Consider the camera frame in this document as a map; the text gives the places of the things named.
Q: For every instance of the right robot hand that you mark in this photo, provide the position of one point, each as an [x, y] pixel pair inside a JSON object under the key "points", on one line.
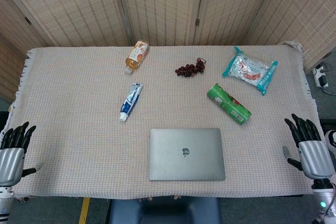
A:
{"points": [[311, 155]]}

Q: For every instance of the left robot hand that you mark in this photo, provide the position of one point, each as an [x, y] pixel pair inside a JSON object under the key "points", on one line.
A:
{"points": [[10, 161]]}

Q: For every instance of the silver laptop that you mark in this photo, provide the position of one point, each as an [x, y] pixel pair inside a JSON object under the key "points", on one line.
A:
{"points": [[187, 154]]}

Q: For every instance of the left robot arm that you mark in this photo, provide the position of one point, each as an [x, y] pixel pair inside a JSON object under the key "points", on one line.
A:
{"points": [[4, 203]]}

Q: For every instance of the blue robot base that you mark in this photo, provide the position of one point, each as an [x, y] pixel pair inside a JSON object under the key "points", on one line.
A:
{"points": [[165, 211]]}

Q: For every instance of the white black sneaker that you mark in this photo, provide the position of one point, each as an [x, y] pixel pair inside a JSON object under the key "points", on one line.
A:
{"points": [[331, 141]]}

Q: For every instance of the beige woven tablecloth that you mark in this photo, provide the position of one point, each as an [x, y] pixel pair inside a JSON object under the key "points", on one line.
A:
{"points": [[78, 119]]}

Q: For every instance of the white power strip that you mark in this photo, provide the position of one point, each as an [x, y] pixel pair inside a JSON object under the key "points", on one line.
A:
{"points": [[320, 75]]}

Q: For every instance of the yellow floor tape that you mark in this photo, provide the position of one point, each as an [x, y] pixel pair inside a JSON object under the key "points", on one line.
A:
{"points": [[84, 211]]}

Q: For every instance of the green chips can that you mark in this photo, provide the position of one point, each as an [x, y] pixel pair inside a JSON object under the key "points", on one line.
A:
{"points": [[229, 103]]}

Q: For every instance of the teal clear snack packet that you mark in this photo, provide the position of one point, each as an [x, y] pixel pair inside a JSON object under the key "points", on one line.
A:
{"points": [[250, 70]]}

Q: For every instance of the blue white toothpaste tube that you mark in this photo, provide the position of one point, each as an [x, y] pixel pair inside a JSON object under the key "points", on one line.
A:
{"points": [[130, 101]]}

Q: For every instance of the dark red grape bunch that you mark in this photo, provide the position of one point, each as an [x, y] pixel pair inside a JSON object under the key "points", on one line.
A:
{"points": [[190, 68]]}

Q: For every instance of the orange juice bottle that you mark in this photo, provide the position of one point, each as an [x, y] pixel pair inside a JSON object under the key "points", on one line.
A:
{"points": [[136, 56]]}

